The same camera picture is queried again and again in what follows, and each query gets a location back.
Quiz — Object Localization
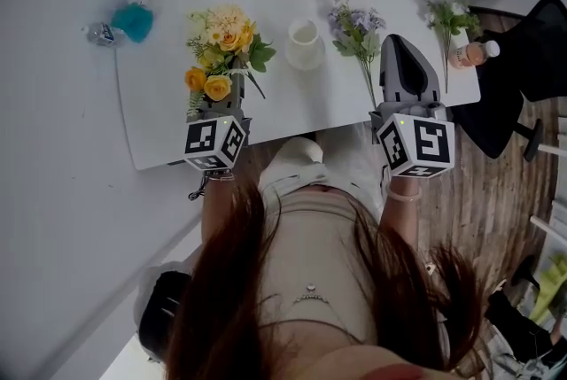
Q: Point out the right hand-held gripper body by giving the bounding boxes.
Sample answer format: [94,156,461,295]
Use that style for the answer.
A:
[369,100,457,181]

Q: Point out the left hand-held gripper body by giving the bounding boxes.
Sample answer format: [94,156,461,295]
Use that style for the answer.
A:
[183,57,252,173]

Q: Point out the purple flowers bunch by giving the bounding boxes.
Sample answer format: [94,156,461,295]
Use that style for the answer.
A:
[327,0,387,110]

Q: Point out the white ceramic vase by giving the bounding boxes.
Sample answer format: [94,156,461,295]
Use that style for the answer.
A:
[284,18,327,72]

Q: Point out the yellow rose flowers bunch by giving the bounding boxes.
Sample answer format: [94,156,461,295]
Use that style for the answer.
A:
[183,4,278,120]

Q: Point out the person's left forearm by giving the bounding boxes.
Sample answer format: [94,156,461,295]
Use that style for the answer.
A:
[200,171,238,251]

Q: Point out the person's right forearm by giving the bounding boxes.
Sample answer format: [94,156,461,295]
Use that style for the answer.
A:
[379,167,422,251]

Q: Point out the white and green flowers bunch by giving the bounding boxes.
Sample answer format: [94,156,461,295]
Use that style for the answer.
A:
[419,0,484,95]

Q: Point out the peach drink bottle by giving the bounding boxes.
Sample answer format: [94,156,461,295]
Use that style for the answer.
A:
[447,39,501,70]

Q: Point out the pale pink bangle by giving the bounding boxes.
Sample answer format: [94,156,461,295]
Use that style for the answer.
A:
[384,184,423,204]

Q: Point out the person's white trousers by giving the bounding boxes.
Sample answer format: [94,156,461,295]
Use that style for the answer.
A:
[257,128,386,215]

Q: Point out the black office chair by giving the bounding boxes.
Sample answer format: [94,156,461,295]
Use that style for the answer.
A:
[450,0,567,162]

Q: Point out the white metal rack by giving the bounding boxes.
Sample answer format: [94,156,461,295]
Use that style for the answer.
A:
[528,115,567,264]

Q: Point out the teal fluffy ball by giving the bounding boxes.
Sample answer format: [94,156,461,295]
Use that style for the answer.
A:
[110,0,156,45]

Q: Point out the crumpled silver blue packet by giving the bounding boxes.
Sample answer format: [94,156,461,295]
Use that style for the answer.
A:
[81,20,126,49]

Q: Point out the person's beige top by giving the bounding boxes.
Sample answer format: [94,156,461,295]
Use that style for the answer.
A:
[247,187,448,380]

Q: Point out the light green cloth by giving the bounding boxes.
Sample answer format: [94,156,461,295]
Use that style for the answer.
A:
[528,252,567,326]

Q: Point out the black cable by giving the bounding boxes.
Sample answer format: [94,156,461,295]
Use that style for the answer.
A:
[187,169,213,202]

